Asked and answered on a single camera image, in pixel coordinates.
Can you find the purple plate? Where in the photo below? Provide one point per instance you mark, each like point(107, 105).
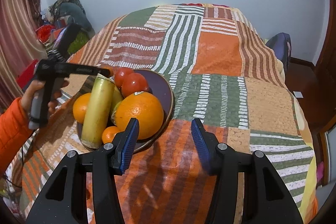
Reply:
point(160, 85)

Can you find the brown wooden door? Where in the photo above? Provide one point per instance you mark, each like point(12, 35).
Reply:
point(326, 69)

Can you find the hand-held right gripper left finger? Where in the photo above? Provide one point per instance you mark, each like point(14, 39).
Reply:
point(128, 145)

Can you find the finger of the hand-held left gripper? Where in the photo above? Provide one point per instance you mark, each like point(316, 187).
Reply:
point(68, 39)
point(86, 70)

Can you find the striped patchwork blanket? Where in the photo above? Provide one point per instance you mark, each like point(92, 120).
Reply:
point(218, 69)

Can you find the white paper scrap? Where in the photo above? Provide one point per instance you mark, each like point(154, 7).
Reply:
point(298, 94)

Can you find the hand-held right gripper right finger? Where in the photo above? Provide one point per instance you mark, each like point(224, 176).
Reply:
point(200, 145)

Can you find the red tomato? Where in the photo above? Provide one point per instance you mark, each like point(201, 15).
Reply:
point(123, 75)
point(135, 85)

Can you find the striped brown curtain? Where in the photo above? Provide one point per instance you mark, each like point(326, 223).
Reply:
point(18, 29)

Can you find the person's left hand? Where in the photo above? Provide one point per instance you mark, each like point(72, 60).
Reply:
point(30, 95)

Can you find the large orange with sticker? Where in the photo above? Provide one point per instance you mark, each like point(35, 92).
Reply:
point(140, 116)

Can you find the red box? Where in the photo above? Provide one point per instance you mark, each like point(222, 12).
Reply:
point(27, 73)

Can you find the person's left forearm orange sleeve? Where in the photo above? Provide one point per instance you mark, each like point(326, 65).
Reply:
point(13, 132)

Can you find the small tangerine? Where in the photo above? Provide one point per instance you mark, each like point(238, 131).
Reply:
point(110, 134)

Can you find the red plastic bag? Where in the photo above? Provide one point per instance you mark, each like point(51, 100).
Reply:
point(44, 32)

